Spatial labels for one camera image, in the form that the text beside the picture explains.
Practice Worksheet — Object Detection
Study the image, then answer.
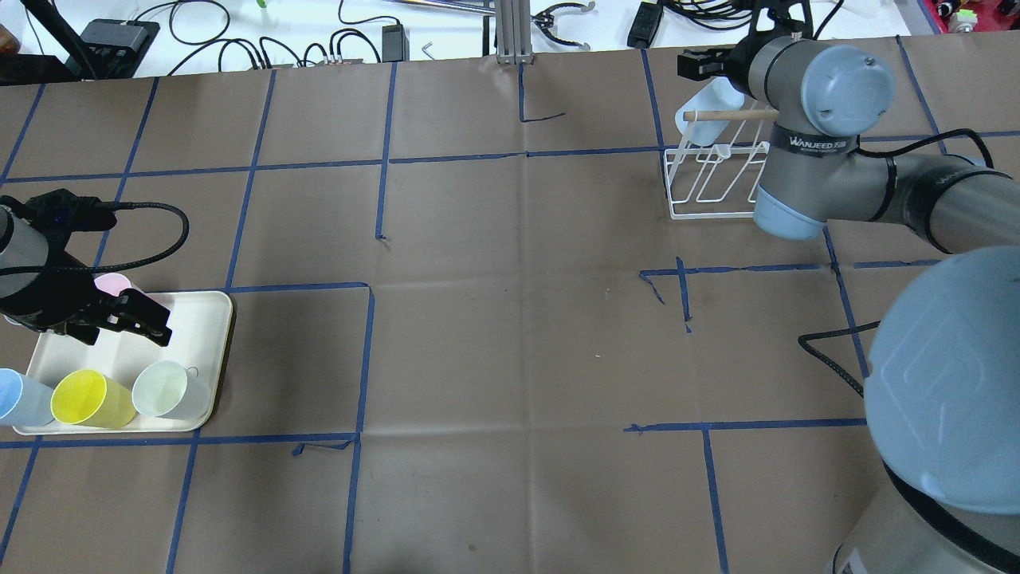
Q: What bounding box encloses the yellow plastic cup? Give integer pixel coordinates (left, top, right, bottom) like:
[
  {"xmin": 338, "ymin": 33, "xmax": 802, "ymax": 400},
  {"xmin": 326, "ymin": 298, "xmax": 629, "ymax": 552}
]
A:
[{"xmin": 50, "ymin": 368, "xmax": 137, "ymax": 429}]

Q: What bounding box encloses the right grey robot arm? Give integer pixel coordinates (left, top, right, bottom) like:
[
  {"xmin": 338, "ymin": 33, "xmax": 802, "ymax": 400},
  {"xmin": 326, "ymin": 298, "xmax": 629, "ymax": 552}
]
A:
[{"xmin": 677, "ymin": 33, "xmax": 1018, "ymax": 573}]

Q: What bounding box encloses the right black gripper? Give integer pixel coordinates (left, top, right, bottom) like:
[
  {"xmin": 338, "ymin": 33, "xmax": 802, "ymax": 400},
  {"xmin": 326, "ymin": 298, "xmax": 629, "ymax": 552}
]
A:
[{"xmin": 677, "ymin": 44, "xmax": 754, "ymax": 88}]

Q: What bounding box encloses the cream plastic tray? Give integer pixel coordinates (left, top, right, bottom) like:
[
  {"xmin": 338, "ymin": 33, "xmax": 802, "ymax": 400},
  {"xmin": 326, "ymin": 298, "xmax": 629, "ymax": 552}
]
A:
[{"xmin": 26, "ymin": 291, "xmax": 234, "ymax": 396}]

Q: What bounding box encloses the pale green plastic cup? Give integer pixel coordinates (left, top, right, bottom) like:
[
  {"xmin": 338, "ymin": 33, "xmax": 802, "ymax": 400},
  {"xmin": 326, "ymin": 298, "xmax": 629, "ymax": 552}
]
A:
[{"xmin": 131, "ymin": 360, "xmax": 214, "ymax": 420}]

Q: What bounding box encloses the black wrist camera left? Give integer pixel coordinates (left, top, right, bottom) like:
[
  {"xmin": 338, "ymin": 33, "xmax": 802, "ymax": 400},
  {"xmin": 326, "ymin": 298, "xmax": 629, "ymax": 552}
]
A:
[{"xmin": 1, "ymin": 188, "xmax": 117, "ymax": 242}]

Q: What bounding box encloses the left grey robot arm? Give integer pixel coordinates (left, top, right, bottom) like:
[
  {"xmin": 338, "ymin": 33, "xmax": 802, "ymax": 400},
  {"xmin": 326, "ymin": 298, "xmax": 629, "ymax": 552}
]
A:
[{"xmin": 1, "ymin": 189, "xmax": 190, "ymax": 348}]

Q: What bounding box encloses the aluminium frame post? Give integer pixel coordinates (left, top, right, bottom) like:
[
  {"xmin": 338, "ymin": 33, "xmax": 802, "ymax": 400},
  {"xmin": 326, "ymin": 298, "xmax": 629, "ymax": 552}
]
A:
[{"xmin": 494, "ymin": 0, "xmax": 533, "ymax": 65}]

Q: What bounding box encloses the pink plastic cup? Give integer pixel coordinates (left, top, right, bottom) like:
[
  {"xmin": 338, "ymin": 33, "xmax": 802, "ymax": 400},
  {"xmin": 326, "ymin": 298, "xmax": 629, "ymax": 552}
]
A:
[{"xmin": 92, "ymin": 273, "xmax": 137, "ymax": 297}]

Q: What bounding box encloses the black power adapter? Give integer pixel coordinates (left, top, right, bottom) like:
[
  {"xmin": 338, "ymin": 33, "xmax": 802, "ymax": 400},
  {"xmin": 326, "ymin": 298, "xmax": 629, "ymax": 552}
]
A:
[{"xmin": 380, "ymin": 23, "xmax": 410, "ymax": 63}]

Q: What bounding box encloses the white wire cup rack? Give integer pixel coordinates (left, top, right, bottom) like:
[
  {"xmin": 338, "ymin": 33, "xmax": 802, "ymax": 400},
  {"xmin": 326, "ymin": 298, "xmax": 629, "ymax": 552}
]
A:
[{"xmin": 662, "ymin": 105, "xmax": 779, "ymax": 221}]

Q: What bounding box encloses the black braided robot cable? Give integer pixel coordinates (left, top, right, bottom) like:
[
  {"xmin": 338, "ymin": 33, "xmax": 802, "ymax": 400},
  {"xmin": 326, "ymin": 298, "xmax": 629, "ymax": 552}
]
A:
[{"xmin": 798, "ymin": 320, "xmax": 881, "ymax": 398}]

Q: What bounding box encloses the light blue plastic cup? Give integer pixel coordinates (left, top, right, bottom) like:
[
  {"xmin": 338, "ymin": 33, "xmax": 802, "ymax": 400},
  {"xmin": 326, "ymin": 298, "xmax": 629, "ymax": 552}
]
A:
[{"xmin": 674, "ymin": 77, "xmax": 747, "ymax": 147}]

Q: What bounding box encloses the black usb hub box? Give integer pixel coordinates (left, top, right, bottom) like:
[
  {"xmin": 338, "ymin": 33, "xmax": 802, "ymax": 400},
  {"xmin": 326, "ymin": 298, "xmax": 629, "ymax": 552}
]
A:
[{"xmin": 81, "ymin": 19, "xmax": 161, "ymax": 58}]

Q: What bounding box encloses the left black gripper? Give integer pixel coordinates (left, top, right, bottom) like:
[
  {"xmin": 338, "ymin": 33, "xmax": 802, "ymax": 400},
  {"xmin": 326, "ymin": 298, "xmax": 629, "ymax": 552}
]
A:
[{"xmin": 1, "ymin": 273, "xmax": 174, "ymax": 348}]

